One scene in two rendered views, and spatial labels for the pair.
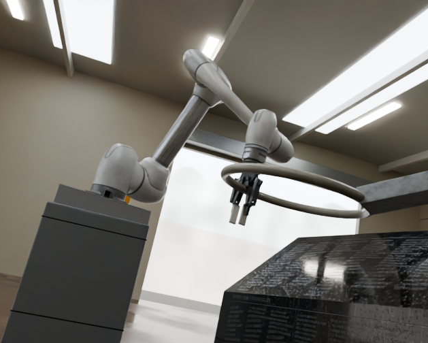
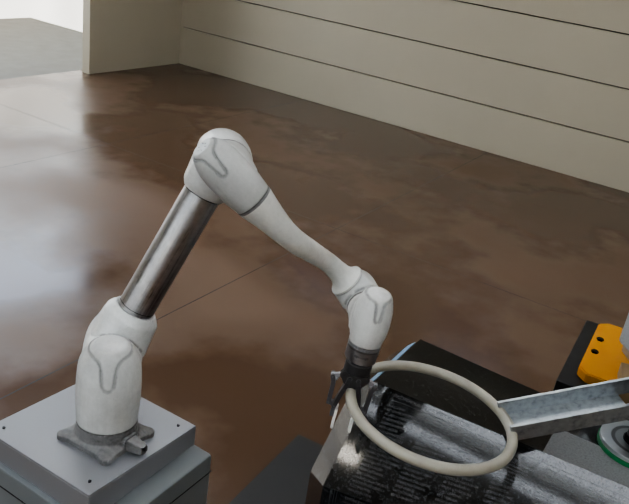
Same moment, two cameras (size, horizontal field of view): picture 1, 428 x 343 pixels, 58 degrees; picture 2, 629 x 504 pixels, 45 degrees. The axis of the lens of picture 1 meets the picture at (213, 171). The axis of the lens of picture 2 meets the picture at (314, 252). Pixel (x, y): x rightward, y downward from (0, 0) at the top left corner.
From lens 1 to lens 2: 2.04 m
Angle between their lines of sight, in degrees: 62
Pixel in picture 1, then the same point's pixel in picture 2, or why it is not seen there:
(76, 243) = not seen: outside the picture
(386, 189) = (537, 430)
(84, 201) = (122, 485)
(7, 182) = not seen: outside the picture
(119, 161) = (133, 389)
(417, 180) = (564, 423)
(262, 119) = (386, 318)
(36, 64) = not seen: outside the picture
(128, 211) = (172, 449)
